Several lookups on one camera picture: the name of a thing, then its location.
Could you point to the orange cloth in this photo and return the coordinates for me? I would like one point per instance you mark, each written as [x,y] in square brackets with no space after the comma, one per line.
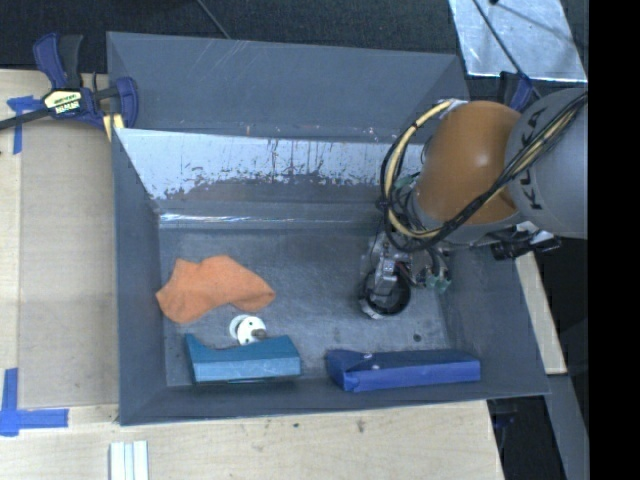
[210,285]

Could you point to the black cylinder on white bracket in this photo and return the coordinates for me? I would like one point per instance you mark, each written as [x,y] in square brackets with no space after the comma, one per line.
[510,248]

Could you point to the teal blue box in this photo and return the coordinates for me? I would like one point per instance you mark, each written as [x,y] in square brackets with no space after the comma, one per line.
[245,363]

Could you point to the dark blue flat packet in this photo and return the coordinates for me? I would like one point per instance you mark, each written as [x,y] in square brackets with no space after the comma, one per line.
[405,369]

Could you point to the pale wood flat board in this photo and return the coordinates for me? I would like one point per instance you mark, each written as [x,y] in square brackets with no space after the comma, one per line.
[65,268]

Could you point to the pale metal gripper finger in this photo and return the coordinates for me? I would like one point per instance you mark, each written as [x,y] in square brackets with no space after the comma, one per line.
[386,282]

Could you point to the white round knob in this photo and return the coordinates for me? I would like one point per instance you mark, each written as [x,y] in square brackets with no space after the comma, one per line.
[245,329]

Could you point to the grey metal bin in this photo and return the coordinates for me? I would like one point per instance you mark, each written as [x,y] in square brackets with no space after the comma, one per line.
[280,93]

